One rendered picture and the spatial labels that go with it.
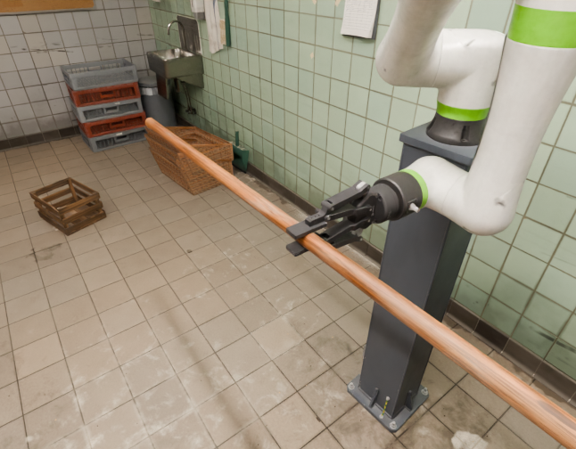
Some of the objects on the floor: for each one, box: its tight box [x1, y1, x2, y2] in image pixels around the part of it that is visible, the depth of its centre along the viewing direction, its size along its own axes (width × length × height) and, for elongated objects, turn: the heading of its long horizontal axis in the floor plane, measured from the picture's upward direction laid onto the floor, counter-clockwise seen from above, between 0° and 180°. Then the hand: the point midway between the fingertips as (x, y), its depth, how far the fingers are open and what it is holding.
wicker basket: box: [149, 147, 234, 196], centre depth 327 cm, size 49×56×28 cm
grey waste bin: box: [138, 76, 178, 132], centre depth 415 cm, size 37×37×55 cm
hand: (306, 235), depth 67 cm, fingers closed on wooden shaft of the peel, 3 cm apart
